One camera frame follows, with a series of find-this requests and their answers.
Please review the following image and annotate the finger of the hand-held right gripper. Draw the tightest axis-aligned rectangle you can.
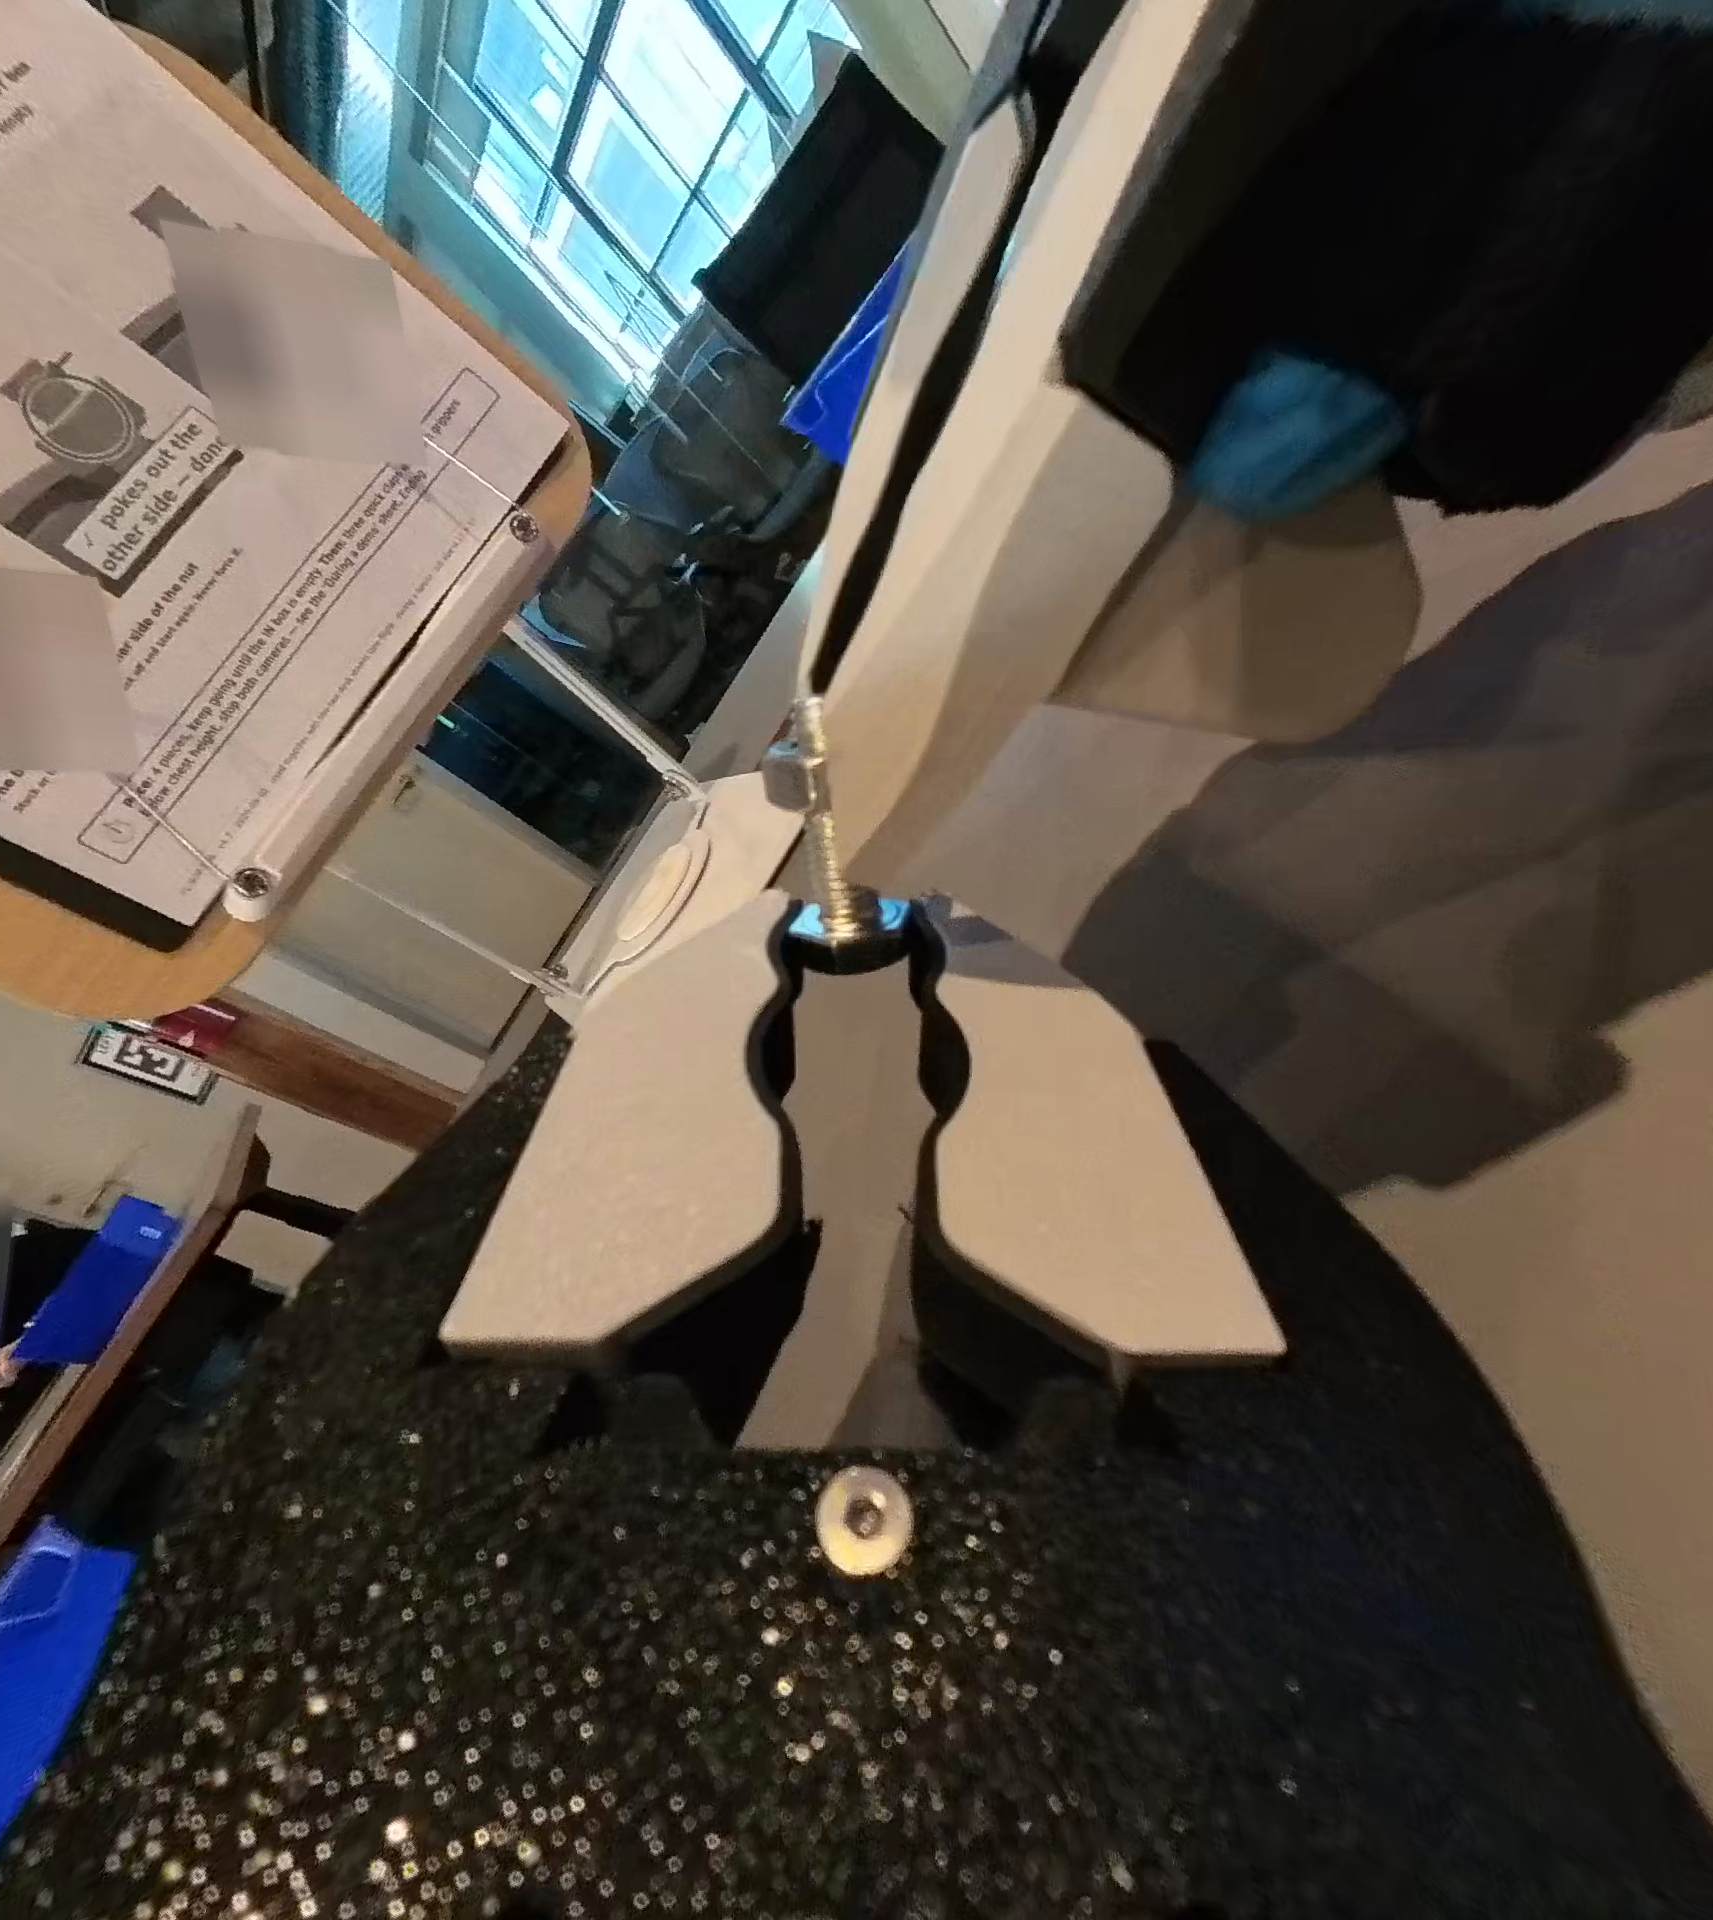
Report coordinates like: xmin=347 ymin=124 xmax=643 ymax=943
xmin=799 ymin=0 xmax=1050 ymax=685
xmin=814 ymin=0 xmax=1424 ymax=950

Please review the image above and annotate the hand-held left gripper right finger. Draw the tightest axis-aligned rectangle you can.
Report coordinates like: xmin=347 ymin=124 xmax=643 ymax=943
xmin=914 ymin=891 xmax=1289 ymax=1368

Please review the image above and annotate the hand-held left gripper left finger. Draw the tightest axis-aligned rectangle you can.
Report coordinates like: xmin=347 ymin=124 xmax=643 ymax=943
xmin=439 ymin=891 xmax=816 ymax=1368

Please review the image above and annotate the steel hex bolt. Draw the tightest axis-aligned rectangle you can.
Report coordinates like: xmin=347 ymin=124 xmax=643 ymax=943
xmin=791 ymin=698 xmax=935 ymax=970

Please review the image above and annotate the person's right hand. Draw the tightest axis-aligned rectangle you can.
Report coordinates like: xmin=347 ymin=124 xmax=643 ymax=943
xmin=1188 ymin=351 xmax=1411 ymax=523

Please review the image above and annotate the black office chair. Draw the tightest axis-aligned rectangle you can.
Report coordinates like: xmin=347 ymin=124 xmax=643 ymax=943
xmin=690 ymin=51 xmax=947 ymax=395

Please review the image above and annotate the paned window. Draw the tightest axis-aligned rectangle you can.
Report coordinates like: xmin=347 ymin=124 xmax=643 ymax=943
xmin=396 ymin=0 xmax=858 ymax=378

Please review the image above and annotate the wood-edged desk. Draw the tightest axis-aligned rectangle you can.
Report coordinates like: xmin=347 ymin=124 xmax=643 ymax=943
xmin=0 ymin=1101 xmax=266 ymax=1698

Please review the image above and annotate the black white marker tag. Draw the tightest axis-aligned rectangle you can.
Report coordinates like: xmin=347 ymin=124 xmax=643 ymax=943
xmin=75 ymin=1018 xmax=220 ymax=1108

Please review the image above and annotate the instruction sheet on wooden stand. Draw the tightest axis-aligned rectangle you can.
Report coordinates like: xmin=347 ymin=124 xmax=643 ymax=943
xmin=0 ymin=0 xmax=719 ymax=1021

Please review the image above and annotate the printed instruction sheet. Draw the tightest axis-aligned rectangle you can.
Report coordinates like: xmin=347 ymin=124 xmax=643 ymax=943
xmin=0 ymin=0 xmax=571 ymax=925

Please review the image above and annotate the wooden support post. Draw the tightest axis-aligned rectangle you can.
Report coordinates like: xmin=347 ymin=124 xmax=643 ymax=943
xmin=150 ymin=1001 xmax=465 ymax=1158

